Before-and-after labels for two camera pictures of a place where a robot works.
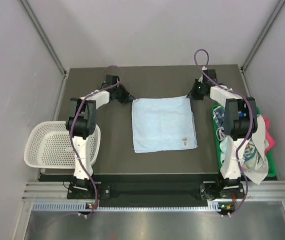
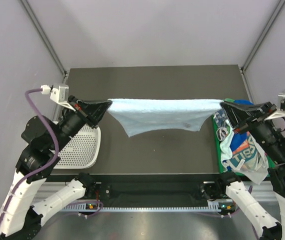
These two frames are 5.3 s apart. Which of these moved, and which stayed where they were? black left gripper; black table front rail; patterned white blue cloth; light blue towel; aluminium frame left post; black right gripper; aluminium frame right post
Moved: light blue towel; black right gripper; black left gripper
Stayed: aluminium frame right post; aluminium frame left post; black table front rail; patterned white blue cloth
